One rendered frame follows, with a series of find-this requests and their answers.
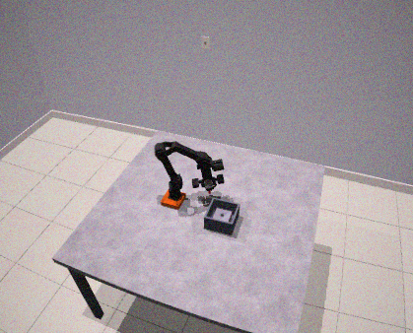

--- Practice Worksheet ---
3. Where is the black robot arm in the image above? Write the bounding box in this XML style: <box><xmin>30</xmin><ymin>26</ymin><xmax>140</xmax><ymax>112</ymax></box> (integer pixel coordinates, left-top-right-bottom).
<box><xmin>154</xmin><ymin>141</ymin><xmax>224</xmax><ymax>201</ymax></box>

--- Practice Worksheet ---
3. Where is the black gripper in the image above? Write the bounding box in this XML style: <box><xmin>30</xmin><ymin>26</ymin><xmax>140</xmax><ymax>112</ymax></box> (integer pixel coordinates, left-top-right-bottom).
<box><xmin>192</xmin><ymin>172</ymin><xmax>225</xmax><ymax>188</ymax></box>

